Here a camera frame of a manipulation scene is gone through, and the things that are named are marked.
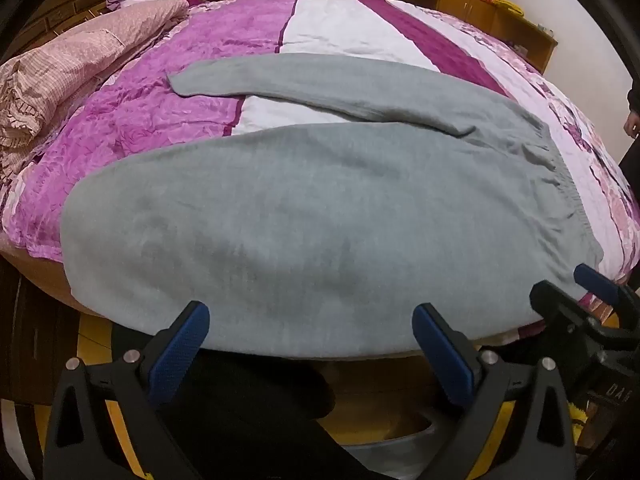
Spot grey fleece pants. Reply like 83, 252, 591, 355
61, 53, 603, 359

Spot yellow object on cabinet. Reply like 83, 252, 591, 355
491, 0, 524, 18

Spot purple striped bedspread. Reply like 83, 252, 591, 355
1, 0, 639, 278

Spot pink folded quilt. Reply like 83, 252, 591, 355
1, 0, 189, 148

